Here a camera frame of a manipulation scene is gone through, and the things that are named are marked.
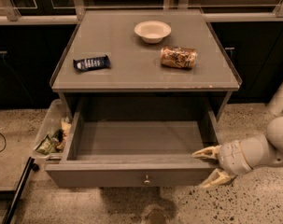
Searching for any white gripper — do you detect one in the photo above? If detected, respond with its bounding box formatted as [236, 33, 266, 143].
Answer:
[191, 140, 252, 189]

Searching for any grey top drawer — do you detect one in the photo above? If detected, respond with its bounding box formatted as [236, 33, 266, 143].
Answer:
[47, 97, 218, 188]

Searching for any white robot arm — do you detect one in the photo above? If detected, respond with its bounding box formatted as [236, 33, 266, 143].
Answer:
[191, 117, 283, 189]

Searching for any grey three-drawer cabinet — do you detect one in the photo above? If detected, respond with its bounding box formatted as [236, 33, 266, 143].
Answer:
[50, 10, 241, 116]

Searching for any crushed orange drink can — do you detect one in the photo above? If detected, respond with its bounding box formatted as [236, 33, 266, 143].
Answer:
[161, 46, 197, 69]

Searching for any white paper bowl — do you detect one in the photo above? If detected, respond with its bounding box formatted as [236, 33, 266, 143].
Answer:
[134, 21, 171, 44]

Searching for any dark blue snack wrapper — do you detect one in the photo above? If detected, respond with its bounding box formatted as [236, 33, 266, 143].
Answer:
[73, 56, 110, 72]

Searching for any clear plastic storage bin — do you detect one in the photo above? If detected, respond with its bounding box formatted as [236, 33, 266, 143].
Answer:
[32, 99, 72, 163]

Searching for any green snack bag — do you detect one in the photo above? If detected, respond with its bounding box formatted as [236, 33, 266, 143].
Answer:
[35, 135, 58, 155]

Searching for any black metal bar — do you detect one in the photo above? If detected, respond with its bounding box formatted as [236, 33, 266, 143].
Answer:
[2, 157, 35, 224]

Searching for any white railing frame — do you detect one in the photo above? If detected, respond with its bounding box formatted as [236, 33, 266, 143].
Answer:
[0, 0, 283, 24]

